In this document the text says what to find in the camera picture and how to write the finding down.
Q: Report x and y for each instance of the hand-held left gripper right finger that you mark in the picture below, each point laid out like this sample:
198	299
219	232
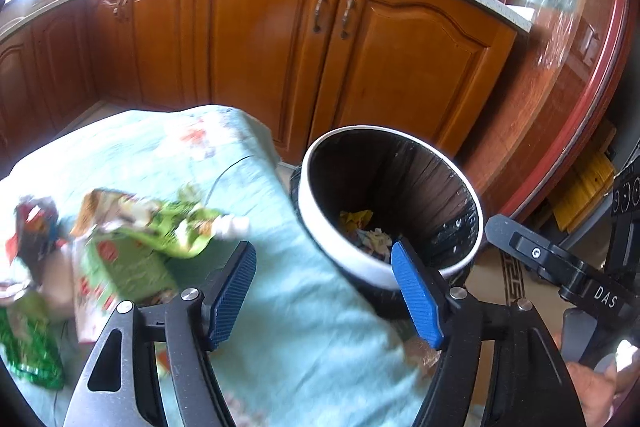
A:
415	292

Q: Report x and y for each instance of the green and red paper carton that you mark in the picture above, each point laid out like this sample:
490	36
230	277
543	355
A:
125	277

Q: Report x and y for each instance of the dark red snack packet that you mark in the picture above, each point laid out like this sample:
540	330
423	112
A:
35	227

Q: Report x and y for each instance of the beige patterned floor mat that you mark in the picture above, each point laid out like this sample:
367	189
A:
512	277

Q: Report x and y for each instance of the wooden kitchen cabinet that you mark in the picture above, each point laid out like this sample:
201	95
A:
250	57

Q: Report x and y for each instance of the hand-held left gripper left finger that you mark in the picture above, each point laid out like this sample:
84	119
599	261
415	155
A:
232	292

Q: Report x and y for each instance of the pile of colourful wrappers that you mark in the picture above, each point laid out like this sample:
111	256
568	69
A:
367	234

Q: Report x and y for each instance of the person's right hand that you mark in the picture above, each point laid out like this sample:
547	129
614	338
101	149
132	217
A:
595	392

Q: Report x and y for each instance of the wooden framed glass door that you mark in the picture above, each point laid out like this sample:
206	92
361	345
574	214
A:
550	7

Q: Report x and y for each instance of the round white trash bin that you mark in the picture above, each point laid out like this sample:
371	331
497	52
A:
400	177

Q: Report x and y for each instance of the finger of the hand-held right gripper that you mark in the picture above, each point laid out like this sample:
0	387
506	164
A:
530	252

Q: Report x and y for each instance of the shiny green wrapper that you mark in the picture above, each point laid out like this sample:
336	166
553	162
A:
30	347

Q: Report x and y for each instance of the light green floral cloth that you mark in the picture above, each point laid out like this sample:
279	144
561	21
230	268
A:
300	307

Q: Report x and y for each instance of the yellow broom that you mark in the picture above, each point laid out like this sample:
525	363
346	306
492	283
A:
585	192

